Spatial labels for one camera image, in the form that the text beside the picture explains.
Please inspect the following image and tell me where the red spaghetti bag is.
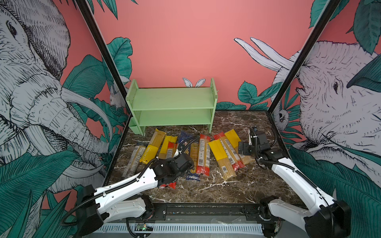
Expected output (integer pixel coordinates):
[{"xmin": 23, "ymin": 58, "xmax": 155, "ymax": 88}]
[
  {"xmin": 159, "ymin": 142, "xmax": 177, "ymax": 189},
  {"xmin": 214, "ymin": 132, "xmax": 245, "ymax": 171},
  {"xmin": 196, "ymin": 134, "xmax": 210, "ymax": 177}
]

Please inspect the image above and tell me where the blue-end yellow spaghetti bag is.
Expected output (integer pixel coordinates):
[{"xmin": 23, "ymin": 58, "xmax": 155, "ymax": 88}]
[{"xmin": 186, "ymin": 143, "xmax": 200, "ymax": 181}]

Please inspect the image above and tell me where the blue yellow spaghetti bag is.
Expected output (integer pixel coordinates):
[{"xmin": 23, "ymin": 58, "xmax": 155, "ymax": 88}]
[{"xmin": 177, "ymin": 131, "xmax": 199, "ymax": 154}]

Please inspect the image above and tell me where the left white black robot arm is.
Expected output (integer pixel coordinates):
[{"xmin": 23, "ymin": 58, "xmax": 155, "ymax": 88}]
[{"xmin": 60, "ymin": 153, "xmax": 194, "ymax": 237}]

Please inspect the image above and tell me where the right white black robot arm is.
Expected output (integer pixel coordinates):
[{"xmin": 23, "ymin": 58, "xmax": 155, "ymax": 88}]
[{"xmin": 238, "ymin": 127, "xmax": 352, "ymax": 238}]

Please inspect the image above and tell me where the green two-tier shelf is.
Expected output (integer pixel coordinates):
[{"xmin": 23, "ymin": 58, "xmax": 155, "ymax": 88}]
[{"xmin": 126, "ymin": 78, "xmax": 218, "ymax": 135}]

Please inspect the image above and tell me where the yellow spaghetti bag left long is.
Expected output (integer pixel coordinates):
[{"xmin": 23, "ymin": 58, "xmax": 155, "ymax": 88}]
[{"xmin": 158, "ymin": 135, "xmax": 177, "ymax": 159}]

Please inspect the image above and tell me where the yellow label spaghetti bag far-left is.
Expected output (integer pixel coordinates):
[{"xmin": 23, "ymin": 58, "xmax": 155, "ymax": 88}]
[{"xmin": 140, "ymin": 129, "xmax": 166, "ymax": 164}]

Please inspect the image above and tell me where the yellow spaghetti bag far-right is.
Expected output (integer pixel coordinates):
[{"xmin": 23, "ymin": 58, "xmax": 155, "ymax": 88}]
[{"xmin": 225, "ymin": 129, "xmax": 253, "ymax": 165}]

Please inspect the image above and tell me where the clear white label spaghetti bag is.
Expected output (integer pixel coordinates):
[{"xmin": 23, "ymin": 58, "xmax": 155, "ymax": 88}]
[{"xmin": 122, "ymin": 143, "xmax": 147, "ymax": 179}]

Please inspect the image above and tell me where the yellow spaghetti bag centre-right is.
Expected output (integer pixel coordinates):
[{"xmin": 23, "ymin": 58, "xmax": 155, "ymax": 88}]
[{"xmin": 208, "ymin": 140, "xmax": 236, "ymax": 180}]

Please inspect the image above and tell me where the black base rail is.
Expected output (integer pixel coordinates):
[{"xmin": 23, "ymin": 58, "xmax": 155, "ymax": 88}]
[{"xmin": 80, "ymin": 203, "xmax": 328, "ymax": 227}]

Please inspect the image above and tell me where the left black frame post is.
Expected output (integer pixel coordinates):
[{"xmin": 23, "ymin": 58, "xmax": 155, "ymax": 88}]
[{"xmin": 74, "ymin": 0, "xmax": 129, "ymax": 99}]

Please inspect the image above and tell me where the black frame post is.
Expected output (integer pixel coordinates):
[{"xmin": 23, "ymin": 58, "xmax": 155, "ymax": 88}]
[
  {"xmin": 74, "ymin": 0, "xmax": 129, "ymax": 99},
  {"xmin": 267, "ymin": 0, "xmax": 341, "ymax": 114}
]

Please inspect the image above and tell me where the right black frame post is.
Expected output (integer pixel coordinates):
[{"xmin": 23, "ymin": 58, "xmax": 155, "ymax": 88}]
[{"xmin": 267, "ymin": 0, "xmax": 341, "ymax": 114}]

